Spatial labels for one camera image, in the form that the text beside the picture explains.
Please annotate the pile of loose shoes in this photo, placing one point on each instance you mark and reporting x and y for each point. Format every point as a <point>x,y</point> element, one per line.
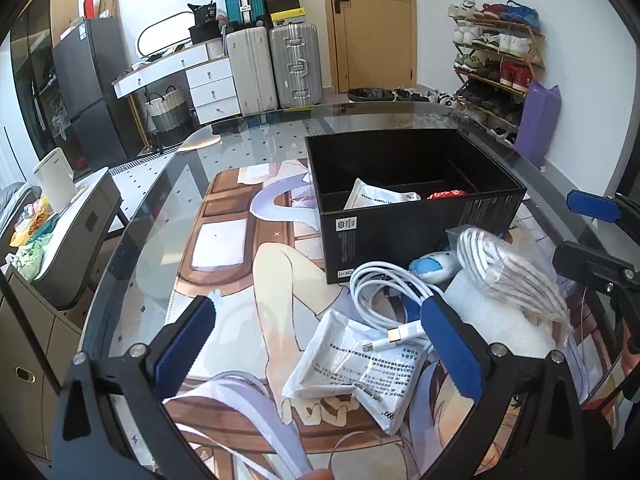
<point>425,96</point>

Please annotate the white and blue plush toy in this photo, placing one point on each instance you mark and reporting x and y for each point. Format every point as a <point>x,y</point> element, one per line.
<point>432,265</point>

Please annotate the white suitcase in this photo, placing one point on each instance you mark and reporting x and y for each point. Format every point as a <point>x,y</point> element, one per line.
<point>252,70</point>

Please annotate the wooden shoe rack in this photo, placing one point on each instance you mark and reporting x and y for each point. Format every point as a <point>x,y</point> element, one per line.
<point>530,62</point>

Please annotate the woven laundry basket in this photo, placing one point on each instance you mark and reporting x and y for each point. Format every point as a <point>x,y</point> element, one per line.
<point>167,117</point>

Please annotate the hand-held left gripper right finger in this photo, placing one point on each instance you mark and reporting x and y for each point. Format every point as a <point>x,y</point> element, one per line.
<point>452,345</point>

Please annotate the brown cardboard box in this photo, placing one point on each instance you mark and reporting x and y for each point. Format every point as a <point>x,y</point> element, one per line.
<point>111,2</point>

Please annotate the white dresser desk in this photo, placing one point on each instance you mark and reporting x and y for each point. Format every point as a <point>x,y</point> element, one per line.
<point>210,80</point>

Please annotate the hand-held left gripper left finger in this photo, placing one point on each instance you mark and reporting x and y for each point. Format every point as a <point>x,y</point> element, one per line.
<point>187,340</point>

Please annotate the pile of colourful packets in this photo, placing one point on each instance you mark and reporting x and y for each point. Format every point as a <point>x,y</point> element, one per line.
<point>32,240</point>

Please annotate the clear bag of white cloth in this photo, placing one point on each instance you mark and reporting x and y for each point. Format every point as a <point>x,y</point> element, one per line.
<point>505,265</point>

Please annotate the black cardboard box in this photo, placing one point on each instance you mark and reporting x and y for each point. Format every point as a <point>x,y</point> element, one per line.
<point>400,230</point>

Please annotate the red wrapped item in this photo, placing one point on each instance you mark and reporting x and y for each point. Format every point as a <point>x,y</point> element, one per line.
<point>447,194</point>

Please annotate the oval mirror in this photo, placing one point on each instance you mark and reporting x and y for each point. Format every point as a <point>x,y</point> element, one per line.
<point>167,30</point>

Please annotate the white printed packet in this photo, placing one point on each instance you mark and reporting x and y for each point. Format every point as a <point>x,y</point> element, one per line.
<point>375,195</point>
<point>350,375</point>

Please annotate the dark grey refrigerator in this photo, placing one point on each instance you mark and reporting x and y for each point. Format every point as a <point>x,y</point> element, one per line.
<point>95,90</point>

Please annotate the grey low cabinet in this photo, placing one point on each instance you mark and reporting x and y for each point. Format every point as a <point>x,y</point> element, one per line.
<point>85,240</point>

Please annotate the white electric kettle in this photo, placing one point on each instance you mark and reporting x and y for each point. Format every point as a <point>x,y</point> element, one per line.
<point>52,182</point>

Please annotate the yellow and black shoe box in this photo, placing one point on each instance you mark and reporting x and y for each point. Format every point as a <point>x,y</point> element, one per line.
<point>286,18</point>

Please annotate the printed cartoon table mat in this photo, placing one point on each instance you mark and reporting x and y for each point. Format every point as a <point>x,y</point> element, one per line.
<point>225,240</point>

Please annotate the wooden door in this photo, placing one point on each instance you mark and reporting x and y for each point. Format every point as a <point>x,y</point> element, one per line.
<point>375,35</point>

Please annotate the silver suitcase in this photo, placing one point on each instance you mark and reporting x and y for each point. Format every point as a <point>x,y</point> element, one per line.
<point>295,65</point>

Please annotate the dark glass wardrobe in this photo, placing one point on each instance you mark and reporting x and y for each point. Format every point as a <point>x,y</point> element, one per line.
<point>35,60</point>

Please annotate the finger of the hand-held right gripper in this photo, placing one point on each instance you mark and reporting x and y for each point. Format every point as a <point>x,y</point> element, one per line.
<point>592,205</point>
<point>595,260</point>

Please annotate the grey drawer cabinet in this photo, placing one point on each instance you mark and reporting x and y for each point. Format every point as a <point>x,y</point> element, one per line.
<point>35,360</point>

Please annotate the white foam wrap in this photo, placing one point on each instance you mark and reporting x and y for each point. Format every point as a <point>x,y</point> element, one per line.
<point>500,330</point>

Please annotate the red flat packet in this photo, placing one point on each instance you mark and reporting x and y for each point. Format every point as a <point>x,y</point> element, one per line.
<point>90,6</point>

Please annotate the collection of assorted shoes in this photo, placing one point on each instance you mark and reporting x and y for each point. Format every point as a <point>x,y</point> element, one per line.
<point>500,40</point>

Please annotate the black bag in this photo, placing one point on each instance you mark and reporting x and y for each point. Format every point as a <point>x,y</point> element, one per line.
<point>204,25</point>

